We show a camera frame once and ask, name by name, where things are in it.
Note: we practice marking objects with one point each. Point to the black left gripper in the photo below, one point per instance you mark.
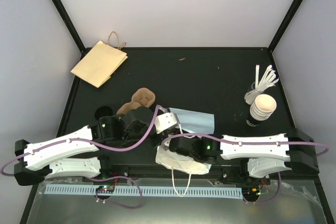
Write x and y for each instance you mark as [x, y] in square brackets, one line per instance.
[155, 142]

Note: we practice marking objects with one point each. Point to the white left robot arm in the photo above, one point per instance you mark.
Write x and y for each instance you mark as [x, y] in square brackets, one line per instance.
[117, 133]

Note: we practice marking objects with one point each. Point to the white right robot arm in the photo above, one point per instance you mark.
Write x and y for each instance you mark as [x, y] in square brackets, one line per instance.
[294, 150]

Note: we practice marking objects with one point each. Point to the black paper coffee cup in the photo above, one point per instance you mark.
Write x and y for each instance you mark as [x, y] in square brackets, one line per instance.
[103, 111]

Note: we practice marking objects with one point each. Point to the black circuit board with leds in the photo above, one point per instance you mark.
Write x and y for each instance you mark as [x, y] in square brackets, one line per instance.
[105, 189]

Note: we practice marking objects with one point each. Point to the stack of white paper cups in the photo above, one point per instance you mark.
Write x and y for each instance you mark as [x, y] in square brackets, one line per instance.
[261, 109]

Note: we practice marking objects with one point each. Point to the brown kraft paper bag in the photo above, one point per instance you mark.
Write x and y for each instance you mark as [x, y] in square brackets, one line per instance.
[97, 66]

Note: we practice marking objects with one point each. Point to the clear cup of stirrers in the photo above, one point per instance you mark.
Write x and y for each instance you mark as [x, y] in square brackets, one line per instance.
[261, 82]

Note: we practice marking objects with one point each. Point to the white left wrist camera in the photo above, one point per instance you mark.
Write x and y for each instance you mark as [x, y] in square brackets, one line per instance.
[166, 121]

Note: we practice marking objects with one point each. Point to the light blue cable duct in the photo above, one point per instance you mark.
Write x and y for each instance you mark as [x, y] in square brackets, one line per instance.
[147, 191]

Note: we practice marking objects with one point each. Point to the black frame post left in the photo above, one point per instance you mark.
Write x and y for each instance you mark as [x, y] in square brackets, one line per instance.
[69, 24]

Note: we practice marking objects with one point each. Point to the black frame post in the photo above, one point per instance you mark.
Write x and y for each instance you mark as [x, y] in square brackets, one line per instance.
[284, 24]
[69, 24]

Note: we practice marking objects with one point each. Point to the black frame post right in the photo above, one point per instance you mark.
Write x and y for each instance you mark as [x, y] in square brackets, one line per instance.
[284, 24]

